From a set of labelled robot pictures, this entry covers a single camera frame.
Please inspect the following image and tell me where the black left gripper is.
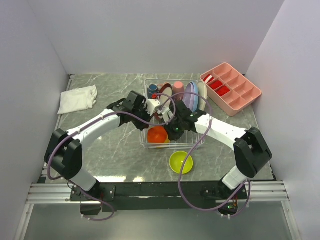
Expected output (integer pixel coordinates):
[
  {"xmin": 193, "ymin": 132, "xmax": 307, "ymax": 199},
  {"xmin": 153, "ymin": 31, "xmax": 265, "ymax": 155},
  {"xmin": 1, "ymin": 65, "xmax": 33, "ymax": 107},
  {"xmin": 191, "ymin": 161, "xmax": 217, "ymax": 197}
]
[{"xmin": 132, "ymin": 105, "xmax": 155, "ymax": 132}]

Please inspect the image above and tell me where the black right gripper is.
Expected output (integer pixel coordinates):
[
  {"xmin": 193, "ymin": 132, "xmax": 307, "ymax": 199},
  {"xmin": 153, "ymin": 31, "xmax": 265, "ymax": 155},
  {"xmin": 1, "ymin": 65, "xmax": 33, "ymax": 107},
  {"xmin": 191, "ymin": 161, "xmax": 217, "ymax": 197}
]
[{"xmin": 161, "ymin": 116, "xmax": 185, "ymax": 142}]

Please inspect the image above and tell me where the white wire dish rack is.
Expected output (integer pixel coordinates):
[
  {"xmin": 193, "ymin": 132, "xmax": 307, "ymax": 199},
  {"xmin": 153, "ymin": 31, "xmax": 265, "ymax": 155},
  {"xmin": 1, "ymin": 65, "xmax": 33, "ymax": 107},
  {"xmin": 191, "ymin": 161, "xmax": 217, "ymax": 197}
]
[{"xmin": 140, "ymin": 78, "xmax": 202, "ymax": 150}]

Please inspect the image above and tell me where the lavender plate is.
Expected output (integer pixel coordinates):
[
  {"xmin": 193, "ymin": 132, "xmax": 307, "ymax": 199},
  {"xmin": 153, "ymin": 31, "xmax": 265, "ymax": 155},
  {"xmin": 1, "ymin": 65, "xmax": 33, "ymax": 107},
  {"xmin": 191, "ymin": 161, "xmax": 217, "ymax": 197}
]
[{"xmin": 182, "ymin": 81, "xmax": 198, "ymax": 112}]

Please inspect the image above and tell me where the dark blue ceramic mug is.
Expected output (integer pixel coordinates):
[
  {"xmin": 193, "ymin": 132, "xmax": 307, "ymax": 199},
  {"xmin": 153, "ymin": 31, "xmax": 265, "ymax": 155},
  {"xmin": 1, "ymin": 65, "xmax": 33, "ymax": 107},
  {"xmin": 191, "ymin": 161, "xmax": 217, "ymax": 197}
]
[{"xmin": 147, "ymin": 84, "xmax": 159, "ymax": 99}]

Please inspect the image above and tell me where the orange-yellow bowl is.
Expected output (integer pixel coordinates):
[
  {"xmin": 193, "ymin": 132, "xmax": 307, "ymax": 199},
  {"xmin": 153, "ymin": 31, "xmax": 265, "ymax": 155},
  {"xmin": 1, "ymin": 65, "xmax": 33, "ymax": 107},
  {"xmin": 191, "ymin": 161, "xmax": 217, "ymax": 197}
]
[{"xmin": 164, "ymin": 137, "xmax": 170, "ymax": 144}]

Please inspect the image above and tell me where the red-orange bowl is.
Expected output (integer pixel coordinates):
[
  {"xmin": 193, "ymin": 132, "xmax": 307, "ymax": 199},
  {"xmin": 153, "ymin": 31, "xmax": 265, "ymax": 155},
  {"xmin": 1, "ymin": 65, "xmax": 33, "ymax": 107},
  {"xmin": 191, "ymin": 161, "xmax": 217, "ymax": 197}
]
[{"xmin": 147, "ymin": 126, "xmax": 168, "ymax": 144}]

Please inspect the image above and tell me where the pink plastic cup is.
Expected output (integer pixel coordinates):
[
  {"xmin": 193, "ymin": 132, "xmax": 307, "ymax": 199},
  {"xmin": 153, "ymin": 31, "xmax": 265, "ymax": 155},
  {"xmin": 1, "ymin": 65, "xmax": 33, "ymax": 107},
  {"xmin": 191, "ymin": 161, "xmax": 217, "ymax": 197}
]
[{"xmin": 172, "ymin": 81, "xmax": 185, "ymax": 102}]

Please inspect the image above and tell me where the cream and blue plate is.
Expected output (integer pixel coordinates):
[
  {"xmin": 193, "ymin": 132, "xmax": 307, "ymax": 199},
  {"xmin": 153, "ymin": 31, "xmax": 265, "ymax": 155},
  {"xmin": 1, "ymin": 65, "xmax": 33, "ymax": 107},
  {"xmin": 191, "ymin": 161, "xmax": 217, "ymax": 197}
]
[{"xmin": 197, "ymin": 81, "xmax": 208, "ymax": 111}]

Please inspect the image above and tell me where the dark red rimmed plate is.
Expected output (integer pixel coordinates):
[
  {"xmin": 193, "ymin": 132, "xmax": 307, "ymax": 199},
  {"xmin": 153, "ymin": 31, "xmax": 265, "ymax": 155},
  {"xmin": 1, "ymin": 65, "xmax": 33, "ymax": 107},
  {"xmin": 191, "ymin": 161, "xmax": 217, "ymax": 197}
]
[{"xmin": 154, "ymin": 84, "xmax": 173, "ymax": 121}]

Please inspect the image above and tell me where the lime green bowl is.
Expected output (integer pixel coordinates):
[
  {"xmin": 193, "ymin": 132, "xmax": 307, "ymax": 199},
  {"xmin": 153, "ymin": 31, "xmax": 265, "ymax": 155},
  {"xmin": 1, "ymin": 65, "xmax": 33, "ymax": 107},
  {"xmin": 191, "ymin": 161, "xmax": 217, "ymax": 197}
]
[{"xmin": 169, "ymin": 151, "xmax": 194, "ymax": 175}]

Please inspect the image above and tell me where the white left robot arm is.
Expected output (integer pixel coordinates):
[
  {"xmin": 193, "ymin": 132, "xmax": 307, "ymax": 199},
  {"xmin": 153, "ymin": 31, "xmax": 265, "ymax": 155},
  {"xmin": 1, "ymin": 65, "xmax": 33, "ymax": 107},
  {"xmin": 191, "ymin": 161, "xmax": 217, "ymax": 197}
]
[{"xmin": 44, "ymin": 91, "xmax": 161, "ymax": 201}]

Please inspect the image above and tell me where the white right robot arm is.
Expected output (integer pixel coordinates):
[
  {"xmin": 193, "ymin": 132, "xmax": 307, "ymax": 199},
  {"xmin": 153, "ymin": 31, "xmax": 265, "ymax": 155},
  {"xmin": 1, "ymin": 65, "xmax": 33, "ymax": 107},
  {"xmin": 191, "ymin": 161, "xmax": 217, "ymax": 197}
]
[{"xmin": 164, "ymin": 101, "xmax": 273, "ymax": 199}]

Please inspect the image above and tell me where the red cloth item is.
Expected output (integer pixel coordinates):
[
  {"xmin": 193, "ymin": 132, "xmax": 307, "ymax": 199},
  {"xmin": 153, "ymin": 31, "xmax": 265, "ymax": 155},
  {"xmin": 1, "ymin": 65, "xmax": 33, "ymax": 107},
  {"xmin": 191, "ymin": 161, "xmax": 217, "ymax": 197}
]
[
  {"xmin": 209, "ymin": 80, "xmax": 223, "ymax": 90},
  {"xmin": 216, "ymin": 85, "xmax": 230, "ymax": 97}
]

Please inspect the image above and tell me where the red white striped item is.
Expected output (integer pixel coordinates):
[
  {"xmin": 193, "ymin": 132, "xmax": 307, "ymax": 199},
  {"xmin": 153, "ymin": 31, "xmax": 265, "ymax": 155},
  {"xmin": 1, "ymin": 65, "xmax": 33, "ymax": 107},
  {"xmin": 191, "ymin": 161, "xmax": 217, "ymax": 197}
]
[{"xmin": 203, "ymin": 74, "xmax": 215, "ymax": 84}]

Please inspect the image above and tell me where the pink compartment organizer tray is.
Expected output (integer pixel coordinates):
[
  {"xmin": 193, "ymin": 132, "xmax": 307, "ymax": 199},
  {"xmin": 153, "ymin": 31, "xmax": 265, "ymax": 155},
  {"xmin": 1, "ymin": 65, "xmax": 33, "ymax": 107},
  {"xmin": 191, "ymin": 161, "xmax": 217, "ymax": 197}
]
[{"xmin": 199, "ymin": 62, "xmax": 262, "ymax": 117}]

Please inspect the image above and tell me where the white folded cloth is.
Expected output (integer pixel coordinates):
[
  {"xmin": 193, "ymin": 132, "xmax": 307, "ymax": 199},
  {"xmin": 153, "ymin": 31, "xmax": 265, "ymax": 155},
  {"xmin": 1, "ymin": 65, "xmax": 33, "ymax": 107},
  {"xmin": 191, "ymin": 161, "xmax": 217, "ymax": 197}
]
[{"xmin": 57, "ymin": 85, "xmax": 98, "ymax": 115}]

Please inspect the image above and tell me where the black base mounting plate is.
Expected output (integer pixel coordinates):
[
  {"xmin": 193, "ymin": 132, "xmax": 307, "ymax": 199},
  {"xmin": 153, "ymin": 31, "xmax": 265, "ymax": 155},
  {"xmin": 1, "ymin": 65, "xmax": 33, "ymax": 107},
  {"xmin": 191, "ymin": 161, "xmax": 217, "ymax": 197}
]
[{"xmin": 70, "ymin": 181, "xmax": 248, "ymax": 215}]

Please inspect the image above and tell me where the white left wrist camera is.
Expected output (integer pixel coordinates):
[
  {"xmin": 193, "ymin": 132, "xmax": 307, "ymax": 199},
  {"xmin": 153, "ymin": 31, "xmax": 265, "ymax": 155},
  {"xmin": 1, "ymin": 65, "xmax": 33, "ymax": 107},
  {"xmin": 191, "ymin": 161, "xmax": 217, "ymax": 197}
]
[{"xmin": 146, "ymin": 99, "xmax": 162, "ymax": 116}]

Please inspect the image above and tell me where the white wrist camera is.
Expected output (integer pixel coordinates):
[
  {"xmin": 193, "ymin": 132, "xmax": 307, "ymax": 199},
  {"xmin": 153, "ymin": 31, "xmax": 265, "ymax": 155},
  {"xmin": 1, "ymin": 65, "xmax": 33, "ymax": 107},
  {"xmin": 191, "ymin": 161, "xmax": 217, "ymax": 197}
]
[
  {"xmin": 156, "ymin": 107, "xmax": 174, "ymax": 123},
  {"xmin": 146, "ymin": 99, "xmax": 162, "ymax": 116}
]

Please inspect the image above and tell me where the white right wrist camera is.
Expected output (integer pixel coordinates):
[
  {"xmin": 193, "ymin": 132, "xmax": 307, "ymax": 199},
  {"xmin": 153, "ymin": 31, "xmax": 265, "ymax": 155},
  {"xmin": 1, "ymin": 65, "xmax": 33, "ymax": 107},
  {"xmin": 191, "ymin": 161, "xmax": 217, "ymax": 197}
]
[{"xmin": 156, "ymin": 107, "xmax": 174, "ymax": 123}]

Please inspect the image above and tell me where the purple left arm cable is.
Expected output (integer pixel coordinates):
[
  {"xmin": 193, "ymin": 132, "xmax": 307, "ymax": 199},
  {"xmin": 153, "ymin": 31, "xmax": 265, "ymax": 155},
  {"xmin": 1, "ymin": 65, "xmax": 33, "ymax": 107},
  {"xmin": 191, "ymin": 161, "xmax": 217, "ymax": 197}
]
[{"xmin": 46, "ymin": 93, "xmax": 176, "ymax": 221}]

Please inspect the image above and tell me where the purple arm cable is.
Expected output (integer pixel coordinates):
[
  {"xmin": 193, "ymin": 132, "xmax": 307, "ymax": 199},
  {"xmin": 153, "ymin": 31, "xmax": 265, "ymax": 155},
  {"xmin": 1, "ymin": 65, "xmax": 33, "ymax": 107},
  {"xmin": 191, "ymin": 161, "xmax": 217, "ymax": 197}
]
[
  {"xmin": 162, "ymin": 91, "xmax": 252, "ymax": 218},
  {"xmin": 46, "ymin": 93, "xmax": 176, "ymax": 221}
]

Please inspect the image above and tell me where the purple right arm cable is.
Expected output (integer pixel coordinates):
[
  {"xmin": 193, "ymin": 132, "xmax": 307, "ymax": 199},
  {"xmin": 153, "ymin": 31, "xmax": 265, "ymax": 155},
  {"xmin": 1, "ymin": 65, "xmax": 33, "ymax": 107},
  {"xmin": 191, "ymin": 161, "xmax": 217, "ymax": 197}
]
[{"xmin": 162, "ymin": 91, "xmax": 252, "ymax": 218}]

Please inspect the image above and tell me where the aluminium rail frame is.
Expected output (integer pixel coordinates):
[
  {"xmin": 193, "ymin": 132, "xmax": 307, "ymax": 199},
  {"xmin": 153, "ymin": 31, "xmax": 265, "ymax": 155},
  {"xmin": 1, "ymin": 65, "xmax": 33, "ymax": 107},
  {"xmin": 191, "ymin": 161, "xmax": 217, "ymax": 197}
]
[{"xmin": 17, "ymin": 73, "xmax": 302, "ymax": 240}]

